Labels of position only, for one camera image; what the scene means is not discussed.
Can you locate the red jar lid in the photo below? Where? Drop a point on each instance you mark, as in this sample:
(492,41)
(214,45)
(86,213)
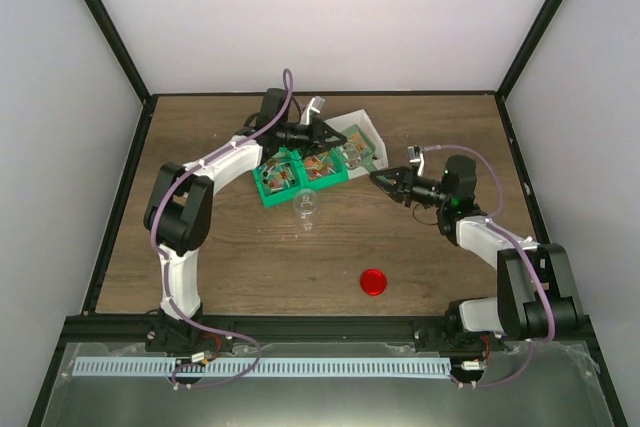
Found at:
(373,282)

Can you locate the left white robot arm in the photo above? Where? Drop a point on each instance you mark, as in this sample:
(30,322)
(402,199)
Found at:
(178,214)

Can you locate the black aluminium front beam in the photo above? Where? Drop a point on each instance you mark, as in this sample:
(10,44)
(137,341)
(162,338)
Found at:
(96,327)

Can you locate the clear plastic jar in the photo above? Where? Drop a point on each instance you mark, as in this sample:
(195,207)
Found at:
(306,205)

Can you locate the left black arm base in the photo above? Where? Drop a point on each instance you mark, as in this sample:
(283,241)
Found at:
(177,337)

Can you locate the green plastic scoop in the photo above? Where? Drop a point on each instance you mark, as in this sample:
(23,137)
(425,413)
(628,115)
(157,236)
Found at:
(359,151)

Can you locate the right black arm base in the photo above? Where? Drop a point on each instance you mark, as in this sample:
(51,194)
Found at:
(446,332)

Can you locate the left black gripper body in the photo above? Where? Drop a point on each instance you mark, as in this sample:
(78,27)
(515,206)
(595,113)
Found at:
(305,141)

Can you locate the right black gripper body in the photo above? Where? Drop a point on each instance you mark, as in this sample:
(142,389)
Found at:
(422,194)

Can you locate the light blue slotted rail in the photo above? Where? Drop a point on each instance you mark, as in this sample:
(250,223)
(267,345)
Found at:
(421,368)

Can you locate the green double candy bin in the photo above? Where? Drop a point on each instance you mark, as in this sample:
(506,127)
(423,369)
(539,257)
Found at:
(281,177)

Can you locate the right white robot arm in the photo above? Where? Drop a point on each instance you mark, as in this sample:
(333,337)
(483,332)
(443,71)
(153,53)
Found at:
(536,294)

